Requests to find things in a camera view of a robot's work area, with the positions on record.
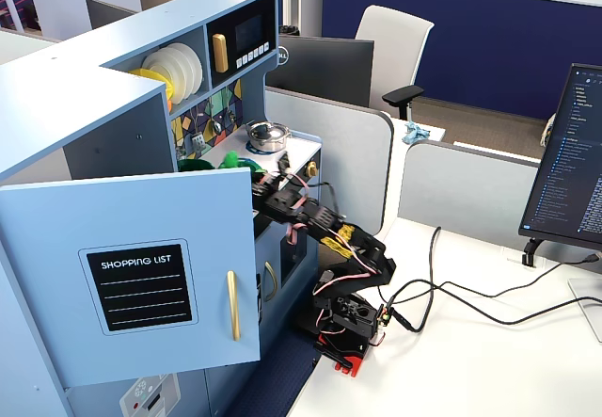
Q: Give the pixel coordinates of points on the black Dell monitor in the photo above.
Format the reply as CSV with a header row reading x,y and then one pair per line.
x,y
324,68

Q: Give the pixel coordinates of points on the red table clamp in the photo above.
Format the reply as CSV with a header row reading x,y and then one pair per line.
x,y
350,363

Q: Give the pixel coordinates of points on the computer monitor with code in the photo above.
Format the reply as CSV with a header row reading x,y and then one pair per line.
x,y
569,163

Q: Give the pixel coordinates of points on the grey desk partition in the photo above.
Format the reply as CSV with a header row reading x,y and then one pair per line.
x,y
461,186
329,153

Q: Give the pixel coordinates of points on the black shopping list sticker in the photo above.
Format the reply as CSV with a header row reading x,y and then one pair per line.
x,y
141,290

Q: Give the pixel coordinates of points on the metal hanging spoon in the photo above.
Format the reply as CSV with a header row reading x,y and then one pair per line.
x,y
231,116

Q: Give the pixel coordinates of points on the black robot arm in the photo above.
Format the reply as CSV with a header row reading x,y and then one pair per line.
x,y
367,252

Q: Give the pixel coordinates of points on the white office chair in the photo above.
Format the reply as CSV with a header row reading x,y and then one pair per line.
x,y
390,45

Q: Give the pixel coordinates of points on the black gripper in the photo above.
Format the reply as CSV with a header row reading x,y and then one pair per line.
x,y
266,190

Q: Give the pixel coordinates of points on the metal ladle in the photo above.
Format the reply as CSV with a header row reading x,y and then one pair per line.
x,y
218,126

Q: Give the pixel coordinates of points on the stack of toy plates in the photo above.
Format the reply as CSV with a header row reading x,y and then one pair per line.
x,y
178,61

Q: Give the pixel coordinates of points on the blue toy kitchen unit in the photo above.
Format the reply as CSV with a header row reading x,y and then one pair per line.
x,y
70,83

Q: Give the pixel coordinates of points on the blue burner mat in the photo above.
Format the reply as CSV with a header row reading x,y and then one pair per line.
x,y
251,148

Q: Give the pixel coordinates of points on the steel pot with lid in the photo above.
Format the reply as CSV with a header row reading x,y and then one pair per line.
x,y
268,135

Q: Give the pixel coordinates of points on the gold stove knob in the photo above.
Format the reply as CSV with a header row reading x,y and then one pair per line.
x,y
311,169

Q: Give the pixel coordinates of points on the blue crumpled cloth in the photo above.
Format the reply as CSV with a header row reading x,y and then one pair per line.
x,y
415,133

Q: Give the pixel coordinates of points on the black toy microwave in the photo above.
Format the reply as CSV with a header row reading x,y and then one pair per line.
x,y
249,31

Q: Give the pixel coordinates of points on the blue fridge door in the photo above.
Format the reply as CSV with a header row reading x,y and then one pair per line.
x,y
94,398

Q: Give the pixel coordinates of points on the metal slotted spatula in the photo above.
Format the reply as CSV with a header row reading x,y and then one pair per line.
x,y
198,141

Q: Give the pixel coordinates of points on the blue cabinet door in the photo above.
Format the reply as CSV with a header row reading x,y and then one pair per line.
x,y
141,210

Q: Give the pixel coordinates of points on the green toy vegetable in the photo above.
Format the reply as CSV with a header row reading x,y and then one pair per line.
x,y
231,159

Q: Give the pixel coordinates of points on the blue oven door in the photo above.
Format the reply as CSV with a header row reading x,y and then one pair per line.
x,y
294,257

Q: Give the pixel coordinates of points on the grey ice dispenser sticker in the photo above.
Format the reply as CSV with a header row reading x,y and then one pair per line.
x,y
150,396

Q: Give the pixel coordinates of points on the white toy plate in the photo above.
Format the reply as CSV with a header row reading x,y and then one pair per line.
x,y
194,66
160,71

